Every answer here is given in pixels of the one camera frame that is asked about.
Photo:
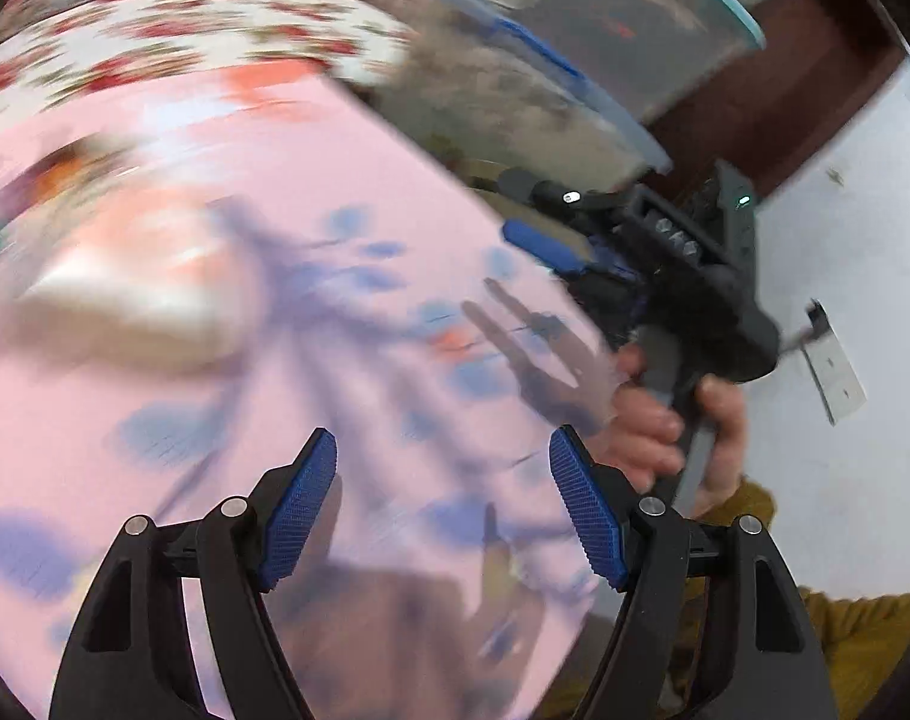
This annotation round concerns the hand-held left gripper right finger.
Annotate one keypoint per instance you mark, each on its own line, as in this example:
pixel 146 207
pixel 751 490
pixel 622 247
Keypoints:
pixel 586 517

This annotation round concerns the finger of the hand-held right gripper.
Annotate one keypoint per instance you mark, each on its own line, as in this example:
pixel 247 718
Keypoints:
pixel 545 191
pixel 545 244

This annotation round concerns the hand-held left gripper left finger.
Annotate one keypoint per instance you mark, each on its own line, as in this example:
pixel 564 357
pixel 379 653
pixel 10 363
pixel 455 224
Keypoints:
pixel 301 510

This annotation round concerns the white tissue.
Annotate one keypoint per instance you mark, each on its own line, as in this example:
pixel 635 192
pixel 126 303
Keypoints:
pixel 140 307

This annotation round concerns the person's right forearm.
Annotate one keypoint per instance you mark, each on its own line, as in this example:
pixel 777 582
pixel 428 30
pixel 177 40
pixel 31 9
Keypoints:
pixel 867 637

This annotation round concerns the person's right hand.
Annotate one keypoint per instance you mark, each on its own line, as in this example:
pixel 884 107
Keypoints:
pixel 642 435

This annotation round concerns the clear storage box blue lid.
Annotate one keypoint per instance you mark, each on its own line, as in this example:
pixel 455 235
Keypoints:
pixel 545 120

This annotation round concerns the pink leaf printed blanket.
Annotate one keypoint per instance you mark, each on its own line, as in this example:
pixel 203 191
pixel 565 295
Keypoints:
pixel 275 405

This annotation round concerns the clear storage box teal lid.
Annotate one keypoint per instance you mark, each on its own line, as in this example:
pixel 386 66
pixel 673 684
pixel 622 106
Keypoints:
pixel 650 30

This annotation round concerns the dark brown wooden door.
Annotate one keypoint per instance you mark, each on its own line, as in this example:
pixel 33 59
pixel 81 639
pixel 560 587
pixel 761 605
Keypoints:
pixel 814 90

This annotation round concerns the white floral bedsheet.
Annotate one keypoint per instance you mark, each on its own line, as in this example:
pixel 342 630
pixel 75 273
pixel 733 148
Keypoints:
pixel 200 30

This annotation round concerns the white wall plate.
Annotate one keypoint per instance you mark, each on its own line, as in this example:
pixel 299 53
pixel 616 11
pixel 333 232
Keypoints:
pixel 837 371

